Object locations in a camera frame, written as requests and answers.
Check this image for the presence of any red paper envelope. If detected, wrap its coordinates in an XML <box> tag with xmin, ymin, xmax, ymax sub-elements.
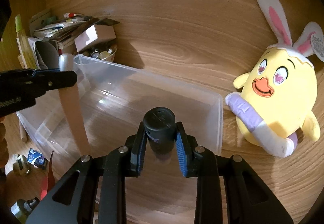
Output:
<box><xmin>40</xmin><ymin>151</ymin><xmax>55</xmax><ymax>200</ymax></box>

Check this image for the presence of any pink satin pouch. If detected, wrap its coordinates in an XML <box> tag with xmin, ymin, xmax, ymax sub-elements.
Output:
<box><xmin>58</xmin><ymin>53</ymin><xmax>91</xmax><ymax>156</ymax></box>

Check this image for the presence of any pile of papers and books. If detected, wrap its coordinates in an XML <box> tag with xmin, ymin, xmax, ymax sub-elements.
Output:
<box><xmin>28</xmin><ymin>10</ymin><xmax>119</xmax><ymax>69</ymax></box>

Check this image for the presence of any small white cardboard box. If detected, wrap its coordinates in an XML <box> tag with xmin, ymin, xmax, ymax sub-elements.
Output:
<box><xmin>74</xmin><ymin>24</ymin><xmax>116</xmax><ymax>52</ymax></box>

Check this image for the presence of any clear plastic storage bin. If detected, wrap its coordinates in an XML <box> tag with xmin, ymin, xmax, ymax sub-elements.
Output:
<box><xmin>15</xmin><ymin>53</ymin><xmax>224</xmax><ymax>224</ymax></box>

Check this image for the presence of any yellow chick plush toy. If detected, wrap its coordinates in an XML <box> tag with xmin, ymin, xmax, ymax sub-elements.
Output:
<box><xmin>225</xmin><ymin>0</ymin><xmax>323</xmax><ymax>158</ymax></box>

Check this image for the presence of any dark green glass bottle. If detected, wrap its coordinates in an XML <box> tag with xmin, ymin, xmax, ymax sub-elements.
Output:
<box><xmin>11</xmin><ymin>197</ymin><xmax>40</xmax><ymax>224</ymax></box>

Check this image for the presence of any dark blue small packet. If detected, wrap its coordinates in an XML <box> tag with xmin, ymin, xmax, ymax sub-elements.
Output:
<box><xmin>27</xmin><ymin>148</ymin><xmax>48</xmax><ymax>170</ymax></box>

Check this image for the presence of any purple bottle black cap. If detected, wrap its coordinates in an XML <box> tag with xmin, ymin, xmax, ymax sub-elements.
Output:
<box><xmin>143</xmin><ymin>107</ymin><xmax>176</xmax><ymax>155</ymax></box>

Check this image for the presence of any yellow green spray bottle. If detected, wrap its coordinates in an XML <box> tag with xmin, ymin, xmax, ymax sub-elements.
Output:
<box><xmin>15</xmin><ymin>14</ymin><xmax>37</xmax><ymax>69</ymax></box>

